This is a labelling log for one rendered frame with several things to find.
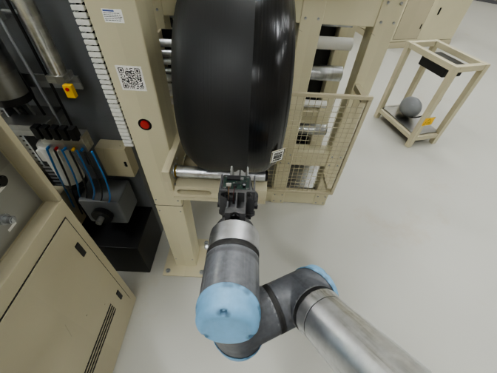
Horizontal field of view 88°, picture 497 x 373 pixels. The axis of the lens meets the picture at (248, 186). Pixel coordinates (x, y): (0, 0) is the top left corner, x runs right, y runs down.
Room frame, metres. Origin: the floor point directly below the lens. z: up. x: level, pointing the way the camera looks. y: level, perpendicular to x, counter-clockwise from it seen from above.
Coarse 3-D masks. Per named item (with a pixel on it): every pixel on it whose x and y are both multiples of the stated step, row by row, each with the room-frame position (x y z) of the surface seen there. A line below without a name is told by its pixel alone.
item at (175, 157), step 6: (174, 144) 0.78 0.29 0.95; (180, 144) 0.81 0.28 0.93; (174, 150) 0.75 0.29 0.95; (180, 150) 0.80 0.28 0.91; (168, 156) 0.71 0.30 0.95; (174, 156) 0.72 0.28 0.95; (180, 156) 0.78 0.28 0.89; (168, 162) 0.68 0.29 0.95; (174, 162) 0.70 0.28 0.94; (180, 162) 0.77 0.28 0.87; (168, 168) 0.65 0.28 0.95; (174, 168) 0.68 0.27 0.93; (162, 174) 0.63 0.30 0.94; (168, 174) 0.63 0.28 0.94; (174, 174) 0.66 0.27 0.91; (168, 180) 0.63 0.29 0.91; (174, 180) 0.66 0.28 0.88; (168, 186) 0.63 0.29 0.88; (174, 186) 0.64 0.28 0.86
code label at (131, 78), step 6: (120, 66) 0.74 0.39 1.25; (126, 66) 0.74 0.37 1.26; (132, 66) 0.74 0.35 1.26; (120, 72) 0.74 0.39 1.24; (126, 72) 0.74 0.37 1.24; (132, 72) 0.74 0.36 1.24; (138, 72) 0.74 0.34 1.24; (120, 78) 0.74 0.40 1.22; (126, 78) 0.74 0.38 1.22; (132, 78) 0.74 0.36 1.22; (138, 78) 0.74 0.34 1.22; (126, 84) 0.74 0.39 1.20; (132, 84) 0.74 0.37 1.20; (138, 84) 0.74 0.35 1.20; (144, 84) 0.74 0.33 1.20; (138, 90) 0.74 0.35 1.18; (144, 90) 0.74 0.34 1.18
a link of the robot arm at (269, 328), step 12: (264, 300) 0.17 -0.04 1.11; (264, 312) 0.15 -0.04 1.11; (276, 312) 0.15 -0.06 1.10; (264, 324) 0.13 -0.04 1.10; (276, 324) 0.13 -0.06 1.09; (264, 336) 0.12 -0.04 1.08; (276, 336) 0.12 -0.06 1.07; (228, 348) 0.10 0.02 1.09; (240, 348) 0.10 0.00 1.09; (252, 348) 0.10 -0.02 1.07; (240, 360) 0.09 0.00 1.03
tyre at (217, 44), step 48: (192, 0) 0.70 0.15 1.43; (240, 0) 0.70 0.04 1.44; (288, 0) 0.75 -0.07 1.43; (192, 48) 0.61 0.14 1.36; (240, 48) 0.61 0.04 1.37; (288, 48) 0.64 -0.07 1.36; (192, 96) 0.56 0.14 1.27; (240, 96) 0.56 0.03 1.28; (288, 96) 0.60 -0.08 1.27; (192, 144) 0.55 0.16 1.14; (240, 144) 0.54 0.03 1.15
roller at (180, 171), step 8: (176, 168) 0.68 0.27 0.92; (184, 168) 0.68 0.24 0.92; (192, 168) 0.69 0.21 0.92; (200, 168) 0.69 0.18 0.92; (176, 176) 0.67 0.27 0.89; (184, 176) 0.67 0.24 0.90; (192, 176) 0.67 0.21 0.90; (200, 176) 0.67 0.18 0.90; (208, 176) 0.67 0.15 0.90; (216, 176) 0.67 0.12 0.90; (256, 176) 0.67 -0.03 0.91; (264, 176) 0.68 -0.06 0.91
